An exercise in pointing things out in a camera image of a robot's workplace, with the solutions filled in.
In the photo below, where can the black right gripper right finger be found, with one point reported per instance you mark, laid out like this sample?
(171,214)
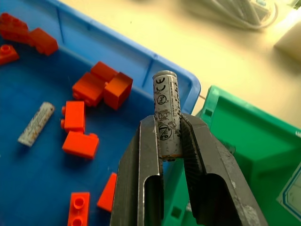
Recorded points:
(218,174)

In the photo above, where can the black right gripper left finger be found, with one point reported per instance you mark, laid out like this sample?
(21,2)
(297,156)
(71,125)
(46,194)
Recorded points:
(131,174)

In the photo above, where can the white box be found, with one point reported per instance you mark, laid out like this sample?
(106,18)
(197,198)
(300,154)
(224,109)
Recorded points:
(290,35)

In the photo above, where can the flat red studded brick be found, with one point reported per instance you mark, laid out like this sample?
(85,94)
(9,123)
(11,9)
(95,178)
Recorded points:
(78,209)
(7,54)

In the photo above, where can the hollow red toy brick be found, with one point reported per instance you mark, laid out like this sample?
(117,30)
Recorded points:
(117,90)

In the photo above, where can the red sloped toy brick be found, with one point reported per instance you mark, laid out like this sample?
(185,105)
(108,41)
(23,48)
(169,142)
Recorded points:
(108,194)

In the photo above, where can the green plastic bin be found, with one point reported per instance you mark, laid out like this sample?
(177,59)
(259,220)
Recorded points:
(247,150)

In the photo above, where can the blue plastic bin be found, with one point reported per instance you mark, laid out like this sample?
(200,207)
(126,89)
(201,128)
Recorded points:
(58,117)

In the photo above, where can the worn grey AA battery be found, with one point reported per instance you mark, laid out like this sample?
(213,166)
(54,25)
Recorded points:
(167,115)
(36,124)

